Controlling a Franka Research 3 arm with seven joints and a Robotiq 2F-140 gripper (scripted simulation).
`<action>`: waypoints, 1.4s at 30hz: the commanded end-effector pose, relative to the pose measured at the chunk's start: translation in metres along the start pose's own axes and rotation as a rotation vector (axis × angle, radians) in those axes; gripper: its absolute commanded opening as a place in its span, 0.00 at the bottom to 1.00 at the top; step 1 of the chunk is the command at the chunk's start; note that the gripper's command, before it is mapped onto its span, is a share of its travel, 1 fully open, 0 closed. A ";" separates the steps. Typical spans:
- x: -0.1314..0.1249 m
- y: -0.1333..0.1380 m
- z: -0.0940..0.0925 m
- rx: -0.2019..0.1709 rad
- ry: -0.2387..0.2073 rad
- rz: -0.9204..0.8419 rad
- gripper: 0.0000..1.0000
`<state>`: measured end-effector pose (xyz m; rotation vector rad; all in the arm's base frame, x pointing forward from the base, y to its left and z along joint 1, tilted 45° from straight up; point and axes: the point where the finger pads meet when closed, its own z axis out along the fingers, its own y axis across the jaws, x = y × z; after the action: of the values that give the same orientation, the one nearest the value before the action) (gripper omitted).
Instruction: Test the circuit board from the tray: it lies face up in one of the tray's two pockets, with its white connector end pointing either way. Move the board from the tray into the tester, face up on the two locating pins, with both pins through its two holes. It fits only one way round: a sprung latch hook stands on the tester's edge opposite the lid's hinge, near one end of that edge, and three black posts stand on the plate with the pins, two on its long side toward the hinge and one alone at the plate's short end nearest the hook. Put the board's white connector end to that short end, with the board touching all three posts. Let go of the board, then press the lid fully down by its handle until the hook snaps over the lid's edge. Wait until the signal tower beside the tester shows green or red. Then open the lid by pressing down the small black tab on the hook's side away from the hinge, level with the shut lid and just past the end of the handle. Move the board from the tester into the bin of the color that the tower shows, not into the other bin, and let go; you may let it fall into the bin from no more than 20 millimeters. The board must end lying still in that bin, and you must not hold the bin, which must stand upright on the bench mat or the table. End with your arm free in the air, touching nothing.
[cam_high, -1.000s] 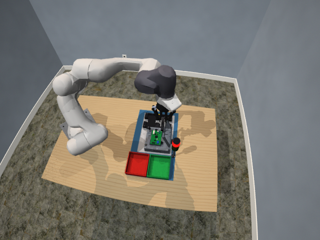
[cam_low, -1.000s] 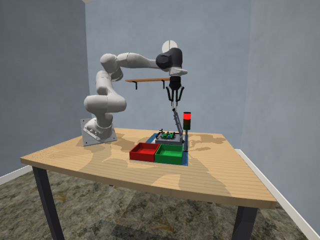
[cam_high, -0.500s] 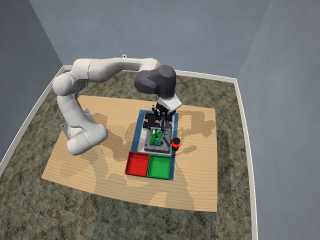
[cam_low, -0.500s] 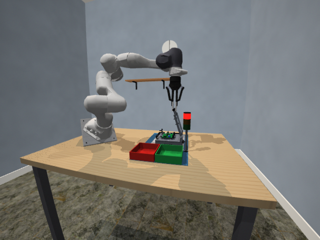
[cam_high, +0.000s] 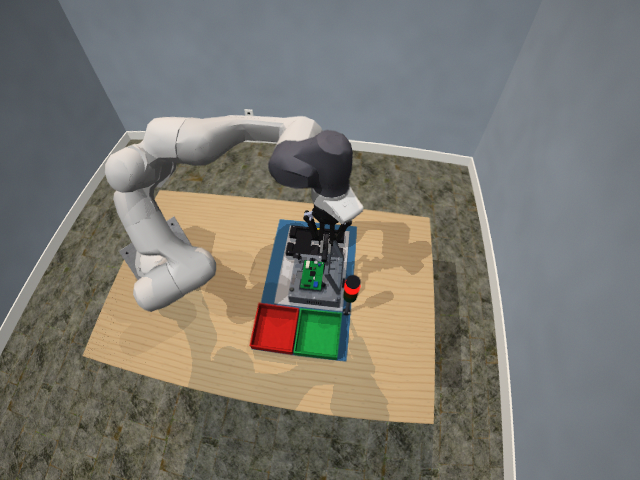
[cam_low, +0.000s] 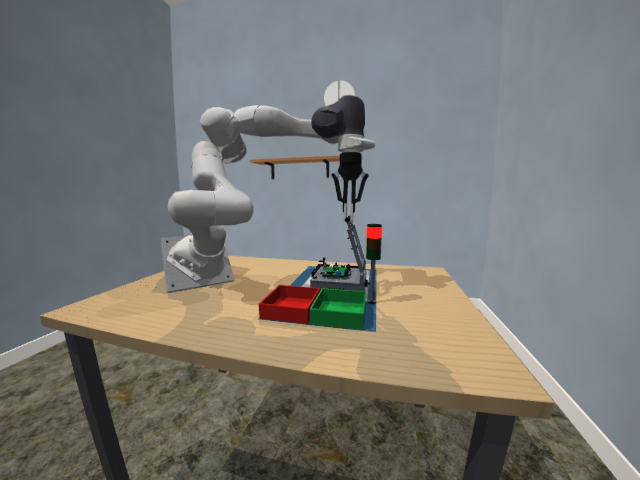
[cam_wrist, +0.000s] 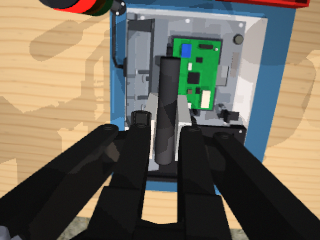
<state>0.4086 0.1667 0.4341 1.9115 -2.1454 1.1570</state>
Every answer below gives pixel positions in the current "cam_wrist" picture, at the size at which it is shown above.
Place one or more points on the red open-top bin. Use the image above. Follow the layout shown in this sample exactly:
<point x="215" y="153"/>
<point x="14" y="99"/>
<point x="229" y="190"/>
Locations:
<point x="275" y="3"/>

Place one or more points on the green circuit board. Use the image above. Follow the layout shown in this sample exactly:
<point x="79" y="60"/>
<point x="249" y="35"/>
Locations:
<point x="198" y="70"/>

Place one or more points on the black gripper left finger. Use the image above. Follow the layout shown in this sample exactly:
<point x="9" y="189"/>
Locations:
<point x="43" y="205"/>

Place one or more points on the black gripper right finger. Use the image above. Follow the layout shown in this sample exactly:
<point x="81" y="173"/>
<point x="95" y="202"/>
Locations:
<point x="263" y="206"/>

